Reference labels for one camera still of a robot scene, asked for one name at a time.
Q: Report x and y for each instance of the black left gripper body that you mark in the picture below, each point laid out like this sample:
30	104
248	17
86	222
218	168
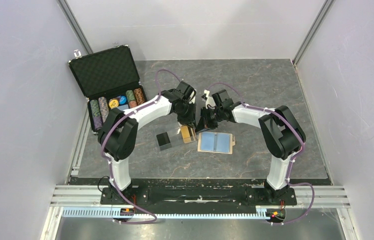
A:
187	112

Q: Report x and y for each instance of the black poker chip case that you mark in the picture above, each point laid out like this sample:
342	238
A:
108	73

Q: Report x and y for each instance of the beige leather card holder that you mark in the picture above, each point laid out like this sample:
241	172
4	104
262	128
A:
216	142

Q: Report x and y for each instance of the orange black poker chip stack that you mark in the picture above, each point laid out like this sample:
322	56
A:
139	97

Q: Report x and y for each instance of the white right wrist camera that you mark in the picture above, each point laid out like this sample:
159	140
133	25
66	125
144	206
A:
208	99

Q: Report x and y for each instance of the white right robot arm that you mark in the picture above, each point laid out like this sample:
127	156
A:
283	136

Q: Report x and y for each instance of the green poker chip stack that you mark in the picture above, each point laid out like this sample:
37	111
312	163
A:
95	108

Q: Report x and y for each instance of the yellow dealer chip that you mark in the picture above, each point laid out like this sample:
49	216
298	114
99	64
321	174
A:
113	103

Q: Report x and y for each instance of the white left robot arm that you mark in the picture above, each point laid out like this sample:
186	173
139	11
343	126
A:
118	135

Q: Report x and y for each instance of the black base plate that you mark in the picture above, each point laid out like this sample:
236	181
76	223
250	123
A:
199	196

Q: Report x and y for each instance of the black credit card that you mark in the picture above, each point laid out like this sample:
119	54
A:
163	141

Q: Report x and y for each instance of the clear acrylic card stand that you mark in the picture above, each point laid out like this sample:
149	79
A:
174	136

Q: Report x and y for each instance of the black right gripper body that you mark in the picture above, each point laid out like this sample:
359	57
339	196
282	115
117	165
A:
212	117

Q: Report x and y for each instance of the blue dealer chip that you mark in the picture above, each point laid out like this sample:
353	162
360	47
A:
122	100

